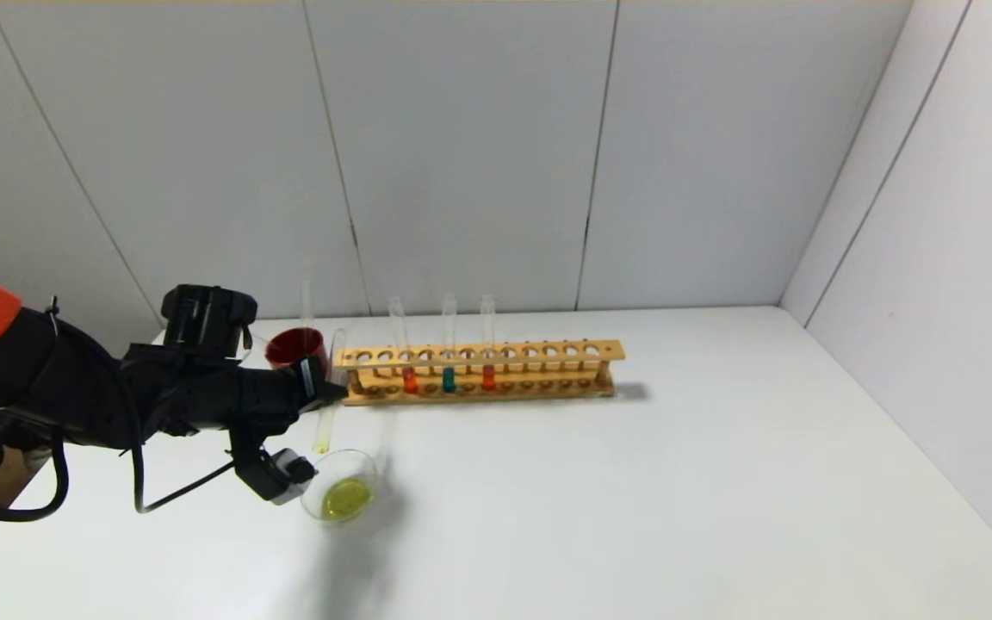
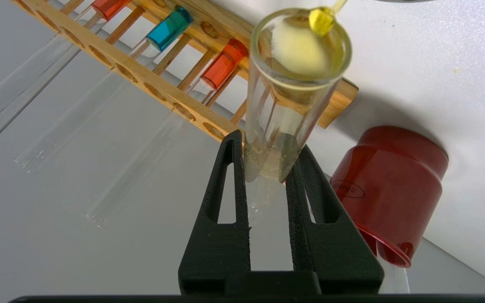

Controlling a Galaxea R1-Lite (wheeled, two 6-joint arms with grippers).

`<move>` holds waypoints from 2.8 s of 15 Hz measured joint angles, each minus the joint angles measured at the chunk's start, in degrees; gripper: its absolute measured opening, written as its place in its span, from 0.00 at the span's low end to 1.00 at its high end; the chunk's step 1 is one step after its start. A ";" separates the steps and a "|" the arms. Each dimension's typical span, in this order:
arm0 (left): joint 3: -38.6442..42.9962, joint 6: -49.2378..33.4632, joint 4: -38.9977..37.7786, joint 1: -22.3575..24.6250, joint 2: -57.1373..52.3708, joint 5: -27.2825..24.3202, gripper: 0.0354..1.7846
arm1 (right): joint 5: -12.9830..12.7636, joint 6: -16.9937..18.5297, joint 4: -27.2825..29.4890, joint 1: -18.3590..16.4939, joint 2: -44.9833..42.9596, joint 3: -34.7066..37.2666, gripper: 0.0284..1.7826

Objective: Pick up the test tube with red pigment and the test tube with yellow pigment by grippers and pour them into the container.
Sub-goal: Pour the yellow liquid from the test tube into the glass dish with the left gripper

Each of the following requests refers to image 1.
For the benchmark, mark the test tube with green pigment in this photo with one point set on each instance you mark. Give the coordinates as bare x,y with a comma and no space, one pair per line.
449,381

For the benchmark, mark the clear glass dish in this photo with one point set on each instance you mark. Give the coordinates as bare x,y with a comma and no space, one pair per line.
345,499

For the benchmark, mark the test tube with orange-red pigment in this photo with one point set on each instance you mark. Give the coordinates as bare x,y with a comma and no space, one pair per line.
410,381

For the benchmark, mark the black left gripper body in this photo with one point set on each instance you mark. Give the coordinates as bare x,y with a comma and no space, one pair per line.
313,380

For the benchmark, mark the test tube with yellow pigment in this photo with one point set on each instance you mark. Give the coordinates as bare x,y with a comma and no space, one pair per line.
324,430

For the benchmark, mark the empty glass test tube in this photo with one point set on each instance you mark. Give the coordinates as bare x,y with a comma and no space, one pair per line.
262,343
307,301

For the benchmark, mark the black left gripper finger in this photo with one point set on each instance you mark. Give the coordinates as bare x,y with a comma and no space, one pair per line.
335,390

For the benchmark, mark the wooden test tube rack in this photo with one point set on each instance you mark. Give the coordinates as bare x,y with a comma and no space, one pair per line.
513,365

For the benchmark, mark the dark red cup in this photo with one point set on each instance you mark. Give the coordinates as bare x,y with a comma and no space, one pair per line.
289,349

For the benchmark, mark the test tube with red pigment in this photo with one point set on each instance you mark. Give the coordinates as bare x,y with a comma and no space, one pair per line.
488,377

